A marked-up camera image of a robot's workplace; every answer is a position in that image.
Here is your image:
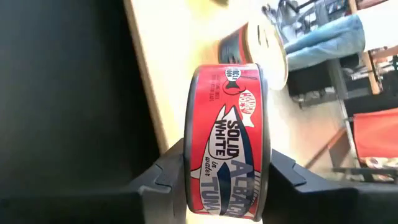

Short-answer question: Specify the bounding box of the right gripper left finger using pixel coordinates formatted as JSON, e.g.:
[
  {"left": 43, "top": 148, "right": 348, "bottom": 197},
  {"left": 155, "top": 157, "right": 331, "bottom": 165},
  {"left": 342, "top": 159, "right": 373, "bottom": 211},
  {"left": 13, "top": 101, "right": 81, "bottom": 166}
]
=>
[{"left": 0, "top": 138, "right": 188, "bottom": 224}]

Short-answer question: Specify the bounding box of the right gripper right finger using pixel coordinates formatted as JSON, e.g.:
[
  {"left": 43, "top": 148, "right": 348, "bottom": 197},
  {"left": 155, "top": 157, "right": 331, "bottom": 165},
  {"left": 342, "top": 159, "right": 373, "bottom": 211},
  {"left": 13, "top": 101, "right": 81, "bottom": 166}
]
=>
[{"left": 262, "top": 149, "right": 398, "bottom": 224}]

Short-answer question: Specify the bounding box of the red label tuna can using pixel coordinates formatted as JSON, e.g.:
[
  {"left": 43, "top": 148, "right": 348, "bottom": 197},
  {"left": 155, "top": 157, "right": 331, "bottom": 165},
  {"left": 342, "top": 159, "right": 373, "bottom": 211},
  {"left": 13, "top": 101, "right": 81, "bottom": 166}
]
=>
[
  {"left": 183, "top": 63, "right": 272, "bottom": 222},
  {"left": 217, "top": 20, "right": 290, "bottom": 91}
]

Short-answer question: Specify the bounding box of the floral cloth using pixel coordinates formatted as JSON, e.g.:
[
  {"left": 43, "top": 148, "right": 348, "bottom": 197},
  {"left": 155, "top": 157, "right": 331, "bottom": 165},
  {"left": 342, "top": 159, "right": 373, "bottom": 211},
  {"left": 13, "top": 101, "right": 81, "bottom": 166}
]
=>
[{"left": 357, "top": 155, "right": 398, "bottom": 183}]

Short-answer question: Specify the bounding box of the orange fabric panel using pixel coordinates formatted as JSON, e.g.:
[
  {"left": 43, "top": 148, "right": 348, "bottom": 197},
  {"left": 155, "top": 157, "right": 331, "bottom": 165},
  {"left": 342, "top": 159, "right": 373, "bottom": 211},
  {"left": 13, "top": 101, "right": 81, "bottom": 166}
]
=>
[{"left": 352, "top": 107, "right": 398, "bottom": 160}]

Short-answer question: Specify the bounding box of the black table mat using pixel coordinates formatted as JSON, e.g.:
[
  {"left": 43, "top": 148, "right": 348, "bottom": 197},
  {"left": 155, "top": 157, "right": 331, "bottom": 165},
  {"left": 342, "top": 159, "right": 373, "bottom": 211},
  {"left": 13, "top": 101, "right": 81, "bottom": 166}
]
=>
[{"left": 0, "top": 0, "right": 170, "bottom": 200}]

